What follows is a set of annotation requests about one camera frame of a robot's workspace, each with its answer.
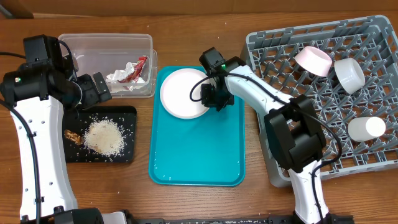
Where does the large pink plate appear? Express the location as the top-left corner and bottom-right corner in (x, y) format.
(160, 68), (209, 119)

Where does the red snack wrapper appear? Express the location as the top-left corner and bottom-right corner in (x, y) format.
(119, 56), (148, 83)

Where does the teal serving tray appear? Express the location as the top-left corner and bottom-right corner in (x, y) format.
(149, 66), (246, 187)

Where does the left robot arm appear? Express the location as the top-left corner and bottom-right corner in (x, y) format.
(1, 62), (131, 223)

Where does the grey dish rack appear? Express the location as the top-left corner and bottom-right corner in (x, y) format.
(239, 14), (398, 188)

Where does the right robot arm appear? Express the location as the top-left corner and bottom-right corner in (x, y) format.
(199, 54), (329, 223)

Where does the white napkin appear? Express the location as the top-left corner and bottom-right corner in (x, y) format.
(105, 61), (145, 93)

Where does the clear plastic bin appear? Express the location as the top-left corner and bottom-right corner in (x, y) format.
(58, 33), (157, 98)

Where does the grey bowl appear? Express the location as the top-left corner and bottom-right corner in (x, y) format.
(334, 58), (365, 95)

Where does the pink bowl with rice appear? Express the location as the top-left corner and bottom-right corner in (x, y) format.
(294, 46), (332, 77)

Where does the small white cup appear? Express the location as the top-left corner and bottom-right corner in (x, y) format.
(348, 117), (386, 142)

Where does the brown food scrap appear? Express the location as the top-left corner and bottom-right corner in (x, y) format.
(64, 129), (83, 146)

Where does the pile of rice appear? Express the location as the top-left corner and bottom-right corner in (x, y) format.
(83, 119), (126, 156)

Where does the black tray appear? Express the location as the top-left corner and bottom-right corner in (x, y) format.
(63, 106), (137, 163)

